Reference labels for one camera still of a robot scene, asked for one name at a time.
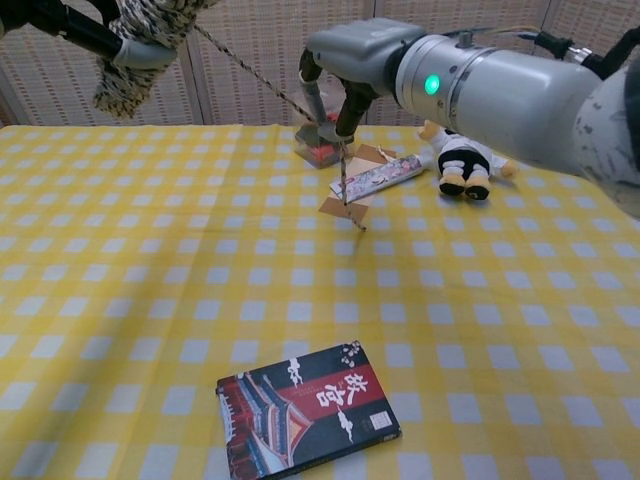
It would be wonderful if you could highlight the grey black right robot hand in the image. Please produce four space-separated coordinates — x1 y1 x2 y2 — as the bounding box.
298 17 426 139

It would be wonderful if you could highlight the grey black left robot hand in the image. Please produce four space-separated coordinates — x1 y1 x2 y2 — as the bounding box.
0 0 180 71

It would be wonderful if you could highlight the beige black braided rope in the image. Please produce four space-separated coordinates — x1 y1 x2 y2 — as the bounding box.
93 0 369 232

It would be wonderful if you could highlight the clear plastic box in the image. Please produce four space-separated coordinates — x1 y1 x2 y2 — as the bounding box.
293 84 359 170

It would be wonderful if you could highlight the patterned tube package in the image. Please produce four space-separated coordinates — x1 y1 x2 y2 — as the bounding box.
328 152 431 203

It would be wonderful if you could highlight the woven bamboo folding screen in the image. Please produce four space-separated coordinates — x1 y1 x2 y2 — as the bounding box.
0 0 640 127

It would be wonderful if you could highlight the black white plush doll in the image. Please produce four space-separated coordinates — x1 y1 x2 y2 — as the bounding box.
417 118 520 203

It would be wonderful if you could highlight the brown kraft paper card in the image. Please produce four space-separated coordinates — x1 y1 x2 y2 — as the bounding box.
318 142 396 223

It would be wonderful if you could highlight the yellow white checked tablecloth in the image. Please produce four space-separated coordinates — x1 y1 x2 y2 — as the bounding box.
0 123 640 480

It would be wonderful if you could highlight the red black hardcover book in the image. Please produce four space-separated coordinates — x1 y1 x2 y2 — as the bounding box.
215 339 403 480

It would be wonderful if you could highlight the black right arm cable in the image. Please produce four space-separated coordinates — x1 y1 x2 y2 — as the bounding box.
533 27 640 79

